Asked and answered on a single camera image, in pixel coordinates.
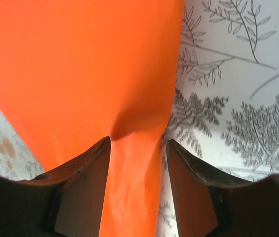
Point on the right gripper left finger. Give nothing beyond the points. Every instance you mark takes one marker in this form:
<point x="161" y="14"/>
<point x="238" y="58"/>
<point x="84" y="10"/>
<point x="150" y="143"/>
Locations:
<point x="55" y="202"/>

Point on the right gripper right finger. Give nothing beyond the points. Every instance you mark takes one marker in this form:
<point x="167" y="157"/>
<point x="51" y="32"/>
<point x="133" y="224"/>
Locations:
<point x="215" y="209"/>

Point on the orange wrapping paper sheet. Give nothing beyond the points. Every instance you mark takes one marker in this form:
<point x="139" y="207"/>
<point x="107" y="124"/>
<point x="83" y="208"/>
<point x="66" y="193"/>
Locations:
<point x="80" y="61"/>

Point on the floral print tablecloth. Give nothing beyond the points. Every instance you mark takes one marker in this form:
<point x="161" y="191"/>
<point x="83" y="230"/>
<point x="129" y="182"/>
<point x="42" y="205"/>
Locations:
<point x="228" y="74"/>

